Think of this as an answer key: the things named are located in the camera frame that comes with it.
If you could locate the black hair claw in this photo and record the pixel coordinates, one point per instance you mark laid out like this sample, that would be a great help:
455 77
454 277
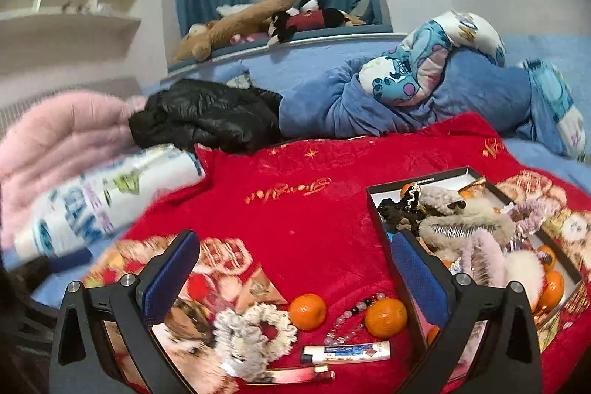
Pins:
397 214

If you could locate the white fluffy scrunchie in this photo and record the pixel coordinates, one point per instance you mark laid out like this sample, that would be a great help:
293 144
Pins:
231 329

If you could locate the black red mouse plush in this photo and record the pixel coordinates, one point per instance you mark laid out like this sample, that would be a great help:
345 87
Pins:
304 21

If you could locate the brown plush dog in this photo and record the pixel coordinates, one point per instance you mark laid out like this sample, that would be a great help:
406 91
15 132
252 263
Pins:
240 22

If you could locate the red bear print blanket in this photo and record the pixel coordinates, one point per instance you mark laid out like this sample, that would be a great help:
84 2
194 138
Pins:
314 214

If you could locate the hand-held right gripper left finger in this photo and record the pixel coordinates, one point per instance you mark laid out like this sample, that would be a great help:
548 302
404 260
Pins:
171 274

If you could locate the lilac scrunchie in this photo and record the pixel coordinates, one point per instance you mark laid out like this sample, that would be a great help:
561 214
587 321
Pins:
531 209

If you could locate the pink white small plush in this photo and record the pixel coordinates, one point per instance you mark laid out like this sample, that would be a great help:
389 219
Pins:
242 37

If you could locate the grey fluffy hair clip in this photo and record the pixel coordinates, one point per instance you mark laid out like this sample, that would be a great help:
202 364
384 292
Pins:
438 196

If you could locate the pink fluffy hair claw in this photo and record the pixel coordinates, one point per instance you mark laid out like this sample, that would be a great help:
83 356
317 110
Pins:
482 258

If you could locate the orange snack packet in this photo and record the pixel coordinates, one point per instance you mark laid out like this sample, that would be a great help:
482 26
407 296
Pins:
478 187

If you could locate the white fluffy pompom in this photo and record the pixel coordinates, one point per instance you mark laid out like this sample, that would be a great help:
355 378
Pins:
521 278

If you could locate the small shelf ornaments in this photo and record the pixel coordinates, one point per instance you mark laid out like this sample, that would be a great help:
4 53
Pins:
87 8

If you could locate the black cardboard box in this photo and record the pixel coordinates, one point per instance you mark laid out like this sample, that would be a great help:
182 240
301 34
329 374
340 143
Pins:
375 202

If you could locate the blue cartoon print quilt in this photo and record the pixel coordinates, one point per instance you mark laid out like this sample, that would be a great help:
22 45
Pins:
461 98

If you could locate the tangerine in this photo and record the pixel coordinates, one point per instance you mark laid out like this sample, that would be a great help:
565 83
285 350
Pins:
552 290
308 312
547 256
386 318
408 190

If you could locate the white monster print blanket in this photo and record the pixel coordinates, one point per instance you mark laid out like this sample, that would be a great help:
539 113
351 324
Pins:
115 191

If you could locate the gold snack packet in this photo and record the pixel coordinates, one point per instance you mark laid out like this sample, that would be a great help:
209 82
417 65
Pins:
263 288

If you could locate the orange white plush toy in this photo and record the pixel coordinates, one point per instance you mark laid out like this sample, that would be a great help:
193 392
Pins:
353 19

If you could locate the blue window ledge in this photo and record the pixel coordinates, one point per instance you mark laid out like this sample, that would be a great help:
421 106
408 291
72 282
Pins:
323 37

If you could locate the white lip balm tube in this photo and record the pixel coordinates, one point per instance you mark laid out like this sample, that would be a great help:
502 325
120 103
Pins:
346 351

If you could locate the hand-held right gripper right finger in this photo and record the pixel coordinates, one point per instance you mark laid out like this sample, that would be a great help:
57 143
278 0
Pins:
418 278

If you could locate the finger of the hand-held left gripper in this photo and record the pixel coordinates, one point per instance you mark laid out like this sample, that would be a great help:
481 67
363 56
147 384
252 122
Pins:
71 260

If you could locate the beige fluffy hair claw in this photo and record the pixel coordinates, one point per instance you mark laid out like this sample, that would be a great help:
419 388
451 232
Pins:
475 221

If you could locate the pink comforter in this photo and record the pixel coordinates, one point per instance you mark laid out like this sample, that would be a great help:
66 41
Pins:
60 144

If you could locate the black puffer jacket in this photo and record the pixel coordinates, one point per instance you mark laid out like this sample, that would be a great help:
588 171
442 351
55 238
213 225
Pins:
207 112

